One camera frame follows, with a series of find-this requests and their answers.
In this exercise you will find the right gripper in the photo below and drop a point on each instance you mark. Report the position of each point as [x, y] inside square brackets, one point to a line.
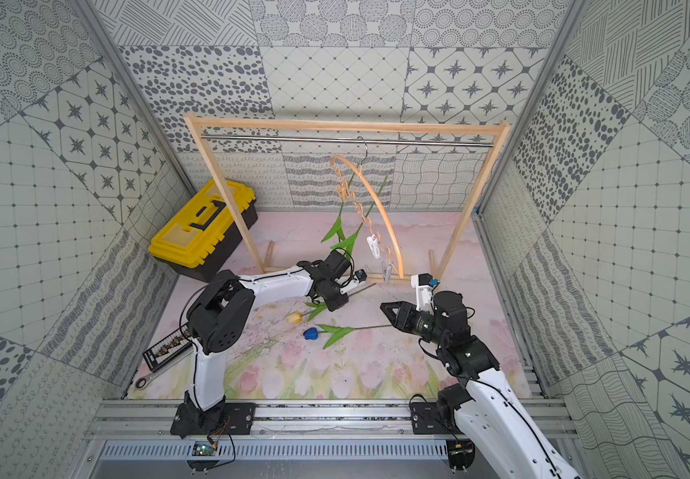
[402, 320]

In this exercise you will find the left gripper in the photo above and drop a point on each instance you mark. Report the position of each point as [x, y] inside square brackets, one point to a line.
[333, 287]

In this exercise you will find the yellow tulip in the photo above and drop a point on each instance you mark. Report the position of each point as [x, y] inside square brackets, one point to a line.
[314, 309]

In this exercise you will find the wooden wavy clothes hanger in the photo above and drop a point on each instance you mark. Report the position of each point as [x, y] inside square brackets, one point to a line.
[343, 169]

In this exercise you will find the peach clothespin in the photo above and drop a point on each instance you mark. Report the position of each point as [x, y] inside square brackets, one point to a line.
[343, 190]

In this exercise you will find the pink tulip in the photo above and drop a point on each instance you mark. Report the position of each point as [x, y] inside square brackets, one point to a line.
[344, 243]

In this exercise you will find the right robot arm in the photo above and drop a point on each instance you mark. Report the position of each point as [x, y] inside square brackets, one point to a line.
[482, 405]

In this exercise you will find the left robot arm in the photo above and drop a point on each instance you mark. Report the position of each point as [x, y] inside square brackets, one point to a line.
[217, 317]

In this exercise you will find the wooden clothes rack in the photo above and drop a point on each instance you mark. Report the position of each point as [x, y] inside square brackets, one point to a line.
[500, 133]

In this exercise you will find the floral table mat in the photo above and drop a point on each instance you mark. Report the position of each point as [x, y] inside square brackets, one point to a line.
[277, 359]

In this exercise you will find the grey clothespin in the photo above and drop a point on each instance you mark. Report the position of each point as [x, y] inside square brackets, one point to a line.
[386, 271]

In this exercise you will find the white clothespin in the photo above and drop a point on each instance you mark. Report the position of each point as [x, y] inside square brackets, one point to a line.
[374, 246]

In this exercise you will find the blue tulip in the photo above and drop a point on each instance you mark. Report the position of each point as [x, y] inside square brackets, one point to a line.
[335, 334]

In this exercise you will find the yellow black toolbox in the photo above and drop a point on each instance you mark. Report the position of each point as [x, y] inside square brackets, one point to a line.
[200, 238]

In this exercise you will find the right circuit board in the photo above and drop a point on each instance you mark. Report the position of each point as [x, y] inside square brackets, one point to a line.
[460, 455]

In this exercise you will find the circuit board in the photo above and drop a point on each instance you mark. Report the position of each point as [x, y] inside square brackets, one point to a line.
[202, 458]
[460, 455]

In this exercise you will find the left circuit board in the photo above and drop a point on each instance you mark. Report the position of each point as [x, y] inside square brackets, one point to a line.
[202, 458]

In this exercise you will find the silver wrench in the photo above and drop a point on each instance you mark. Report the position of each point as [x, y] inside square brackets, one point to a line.
[144, 381]

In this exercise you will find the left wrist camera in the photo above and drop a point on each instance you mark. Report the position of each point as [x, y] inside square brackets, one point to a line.
[358, 277]

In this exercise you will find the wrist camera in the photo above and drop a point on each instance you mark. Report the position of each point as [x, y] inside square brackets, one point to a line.
[424, 285]
[358, 277]

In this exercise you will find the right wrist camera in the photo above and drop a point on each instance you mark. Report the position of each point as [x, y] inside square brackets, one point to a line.
[424, 285]

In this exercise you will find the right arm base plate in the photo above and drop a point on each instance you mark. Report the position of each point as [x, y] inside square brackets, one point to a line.
[426, 420]

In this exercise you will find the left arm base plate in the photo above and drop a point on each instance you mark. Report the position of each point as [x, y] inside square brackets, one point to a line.
[233, 418]

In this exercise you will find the aluminium rail frame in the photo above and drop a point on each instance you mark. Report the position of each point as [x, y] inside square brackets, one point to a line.
[152, 419]

